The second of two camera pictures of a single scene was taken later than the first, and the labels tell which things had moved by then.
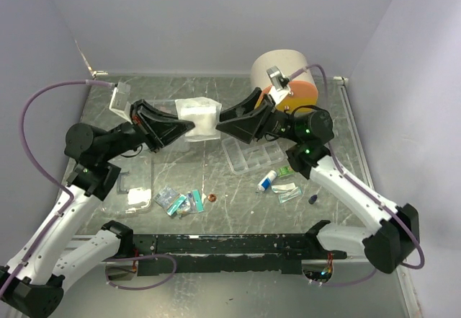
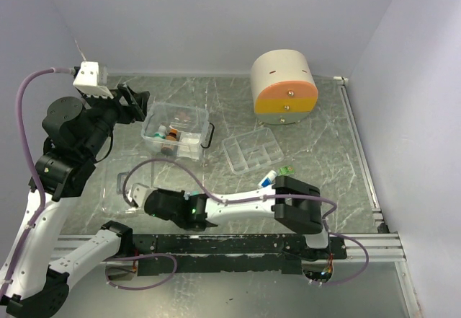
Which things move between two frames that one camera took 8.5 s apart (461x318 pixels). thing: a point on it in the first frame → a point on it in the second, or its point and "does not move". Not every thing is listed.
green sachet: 284,171 does not move
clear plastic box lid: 131,193 does not move
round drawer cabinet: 303,86 does not move
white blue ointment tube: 266,180 does not move
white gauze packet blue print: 204,112 → 189,145
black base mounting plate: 285,254 does not move
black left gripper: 157,128 → 135,109
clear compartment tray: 243,156 does not move
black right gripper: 244,120 → 176,193
